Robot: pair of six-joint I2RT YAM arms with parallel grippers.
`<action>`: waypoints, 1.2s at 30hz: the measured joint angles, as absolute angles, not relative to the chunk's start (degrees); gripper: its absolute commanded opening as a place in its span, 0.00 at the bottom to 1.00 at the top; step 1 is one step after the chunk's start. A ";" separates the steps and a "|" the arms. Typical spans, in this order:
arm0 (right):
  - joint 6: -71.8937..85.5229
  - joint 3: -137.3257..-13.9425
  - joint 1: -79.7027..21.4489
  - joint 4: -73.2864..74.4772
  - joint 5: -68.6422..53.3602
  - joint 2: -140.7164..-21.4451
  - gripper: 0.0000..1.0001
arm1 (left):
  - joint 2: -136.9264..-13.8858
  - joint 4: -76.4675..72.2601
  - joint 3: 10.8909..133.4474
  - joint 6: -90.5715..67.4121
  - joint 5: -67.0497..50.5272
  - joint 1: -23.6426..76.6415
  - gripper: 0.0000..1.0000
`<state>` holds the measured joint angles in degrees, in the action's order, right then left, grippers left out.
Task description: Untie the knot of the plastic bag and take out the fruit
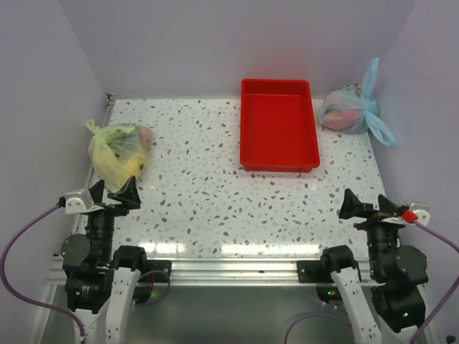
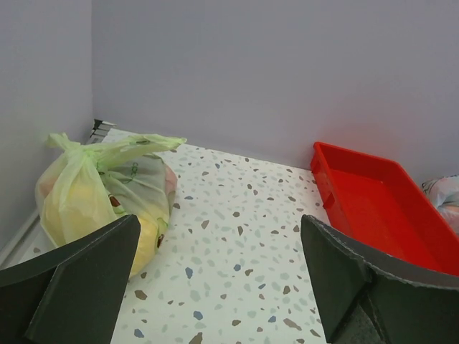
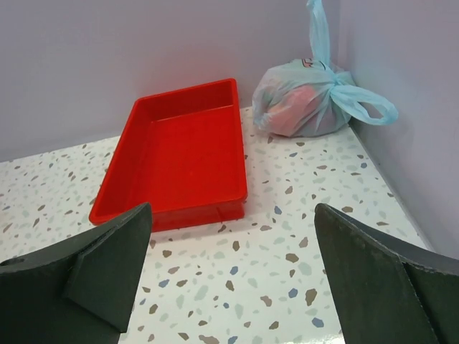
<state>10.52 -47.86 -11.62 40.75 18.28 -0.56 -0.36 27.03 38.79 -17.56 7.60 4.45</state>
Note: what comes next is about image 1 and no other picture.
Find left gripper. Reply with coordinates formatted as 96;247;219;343
85;174;139;262

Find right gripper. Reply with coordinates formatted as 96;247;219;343
339;187;408;277

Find blue cartoon plastic bag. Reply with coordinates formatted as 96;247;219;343
318;58;396;147

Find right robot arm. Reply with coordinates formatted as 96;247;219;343
319;188;430;343

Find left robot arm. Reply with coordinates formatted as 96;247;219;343
61;176;149;343

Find green plastic fruit bag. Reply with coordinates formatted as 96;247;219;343
85;119;153;190

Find red plastic tray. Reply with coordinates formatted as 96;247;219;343
240;79;321;173

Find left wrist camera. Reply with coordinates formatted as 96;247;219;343
57;188;95;214

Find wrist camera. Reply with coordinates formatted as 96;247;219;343
402;201;430;226
57;188;95;214

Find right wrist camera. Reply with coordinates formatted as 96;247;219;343
402;201;430;226

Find aluminium front rail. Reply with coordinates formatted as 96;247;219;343
28;256;431;287

